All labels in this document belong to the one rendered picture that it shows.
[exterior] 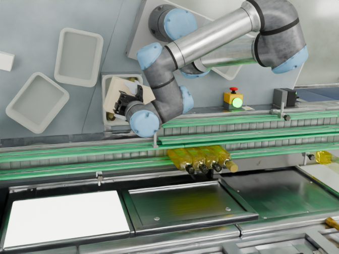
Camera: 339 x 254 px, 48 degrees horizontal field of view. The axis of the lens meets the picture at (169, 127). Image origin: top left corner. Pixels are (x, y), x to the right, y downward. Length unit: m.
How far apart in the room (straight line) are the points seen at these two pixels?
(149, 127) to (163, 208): 0.51
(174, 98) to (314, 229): 0.75
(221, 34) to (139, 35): 0.59
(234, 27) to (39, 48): 0.89
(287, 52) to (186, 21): 0.42
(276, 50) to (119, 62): 0.78
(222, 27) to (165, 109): 0.28
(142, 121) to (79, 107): 0.73
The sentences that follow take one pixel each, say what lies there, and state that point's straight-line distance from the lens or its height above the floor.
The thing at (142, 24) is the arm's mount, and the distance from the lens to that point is 1.61.
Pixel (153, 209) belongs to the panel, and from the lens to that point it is 1.47.
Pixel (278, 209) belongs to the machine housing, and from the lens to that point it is 1.62.
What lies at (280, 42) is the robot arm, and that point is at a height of 1.44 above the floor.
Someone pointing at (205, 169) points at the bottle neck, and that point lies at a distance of 1.54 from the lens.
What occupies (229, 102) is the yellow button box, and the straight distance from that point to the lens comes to 1.82.
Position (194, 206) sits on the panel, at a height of 1.20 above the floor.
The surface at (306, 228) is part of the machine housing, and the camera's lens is 1.51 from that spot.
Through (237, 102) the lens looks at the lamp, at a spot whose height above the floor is 0.85.
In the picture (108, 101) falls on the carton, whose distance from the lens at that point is 1.35.
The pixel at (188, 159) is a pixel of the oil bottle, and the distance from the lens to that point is 1.54.
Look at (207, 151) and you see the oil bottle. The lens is 1.63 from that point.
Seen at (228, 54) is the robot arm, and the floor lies 1.24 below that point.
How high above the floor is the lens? 2.43
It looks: 67 degrees down
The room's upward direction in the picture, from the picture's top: 136 degrees clockwise
